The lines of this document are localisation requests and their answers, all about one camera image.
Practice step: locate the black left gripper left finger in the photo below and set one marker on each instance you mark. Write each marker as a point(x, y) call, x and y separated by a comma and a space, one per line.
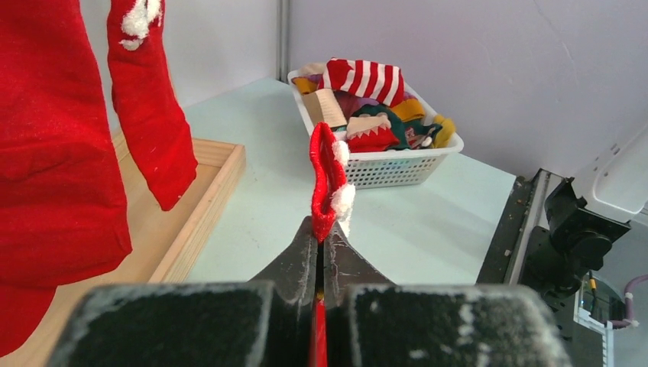
point(265, 321)

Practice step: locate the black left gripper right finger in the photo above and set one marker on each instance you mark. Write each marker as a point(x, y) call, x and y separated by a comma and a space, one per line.
point(371, 321)

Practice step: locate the red white striped sock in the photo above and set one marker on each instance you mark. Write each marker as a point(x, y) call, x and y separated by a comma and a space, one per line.
point(365, 79)

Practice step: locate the white laundry basket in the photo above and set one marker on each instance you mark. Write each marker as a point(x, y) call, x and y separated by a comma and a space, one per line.
point(388, 168)

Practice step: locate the pile of colourful socks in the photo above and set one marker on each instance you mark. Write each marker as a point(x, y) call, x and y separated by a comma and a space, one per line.
point(366, 104)

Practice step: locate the red Santa sock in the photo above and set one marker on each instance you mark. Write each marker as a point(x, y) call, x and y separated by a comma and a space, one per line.
point(330, 182)
point(63, 203)
point(151, 119)

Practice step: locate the wooden hanger stand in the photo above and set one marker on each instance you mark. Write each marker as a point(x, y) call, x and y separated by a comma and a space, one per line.
point(165, 245)

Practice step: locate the red beige zigzag sock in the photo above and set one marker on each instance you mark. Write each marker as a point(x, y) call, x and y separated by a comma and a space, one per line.
point(370, 133)

